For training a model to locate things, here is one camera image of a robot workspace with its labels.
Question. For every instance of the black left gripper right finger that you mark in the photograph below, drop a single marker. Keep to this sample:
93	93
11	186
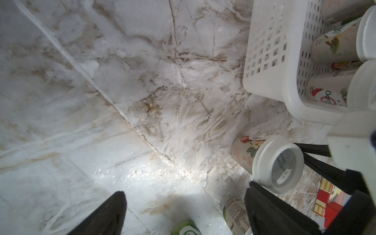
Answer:
269	215

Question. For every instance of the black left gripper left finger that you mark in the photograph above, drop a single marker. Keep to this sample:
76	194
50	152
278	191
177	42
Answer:
107	219

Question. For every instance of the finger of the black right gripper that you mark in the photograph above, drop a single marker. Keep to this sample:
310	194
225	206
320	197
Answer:
322	150
343	179

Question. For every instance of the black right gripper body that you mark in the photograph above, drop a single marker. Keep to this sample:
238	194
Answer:
358	212

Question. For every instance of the white lid yogurt cup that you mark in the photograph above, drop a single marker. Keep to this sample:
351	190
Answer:
347	84
275	163
334	11
353	41
236	217
186	227

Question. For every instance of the white plastic basket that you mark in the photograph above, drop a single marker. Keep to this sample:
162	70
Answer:
278	59

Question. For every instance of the playing card box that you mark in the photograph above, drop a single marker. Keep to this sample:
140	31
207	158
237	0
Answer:
327	194

